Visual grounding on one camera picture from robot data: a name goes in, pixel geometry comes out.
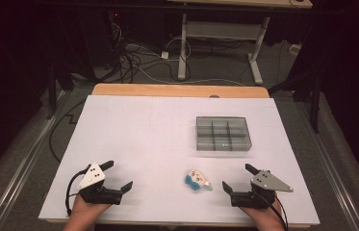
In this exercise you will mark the person's left hand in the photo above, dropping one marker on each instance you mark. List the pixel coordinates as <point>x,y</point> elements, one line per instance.
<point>84,210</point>

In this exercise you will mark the metal floor rail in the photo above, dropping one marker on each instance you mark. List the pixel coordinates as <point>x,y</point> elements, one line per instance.
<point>23,166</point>
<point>331,160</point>

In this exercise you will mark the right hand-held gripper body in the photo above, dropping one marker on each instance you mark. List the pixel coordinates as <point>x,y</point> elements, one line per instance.
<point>268,181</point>

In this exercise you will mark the person's right hand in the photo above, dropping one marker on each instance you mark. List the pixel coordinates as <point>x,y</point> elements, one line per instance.
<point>268,216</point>

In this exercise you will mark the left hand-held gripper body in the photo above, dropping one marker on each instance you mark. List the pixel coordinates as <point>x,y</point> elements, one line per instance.
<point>92,178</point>

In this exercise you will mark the cream and blue plush toy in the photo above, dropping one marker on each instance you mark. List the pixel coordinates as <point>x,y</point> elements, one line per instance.
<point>196,178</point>

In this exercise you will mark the white table sheet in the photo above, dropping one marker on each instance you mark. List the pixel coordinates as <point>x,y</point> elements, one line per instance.
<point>135,134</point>

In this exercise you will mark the wooden table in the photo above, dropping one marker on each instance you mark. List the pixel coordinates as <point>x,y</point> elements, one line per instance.
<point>167,90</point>

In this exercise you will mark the white power adapter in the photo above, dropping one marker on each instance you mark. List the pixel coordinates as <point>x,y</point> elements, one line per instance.
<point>165,55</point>

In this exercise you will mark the clear grey compartment box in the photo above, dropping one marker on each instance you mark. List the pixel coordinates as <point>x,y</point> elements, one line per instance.
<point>222,133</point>

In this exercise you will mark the black metal stand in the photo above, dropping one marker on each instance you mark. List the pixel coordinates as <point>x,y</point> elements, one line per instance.
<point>315,102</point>

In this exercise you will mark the white-framed desk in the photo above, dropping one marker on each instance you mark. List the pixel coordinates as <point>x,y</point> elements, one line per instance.
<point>218,30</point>

